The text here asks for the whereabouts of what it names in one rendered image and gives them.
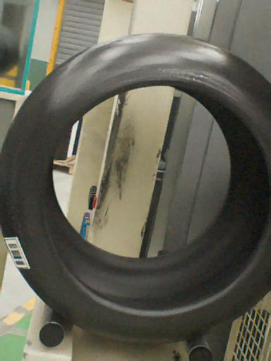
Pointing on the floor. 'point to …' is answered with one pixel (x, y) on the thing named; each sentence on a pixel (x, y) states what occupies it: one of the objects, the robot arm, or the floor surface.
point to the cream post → (135, 142)
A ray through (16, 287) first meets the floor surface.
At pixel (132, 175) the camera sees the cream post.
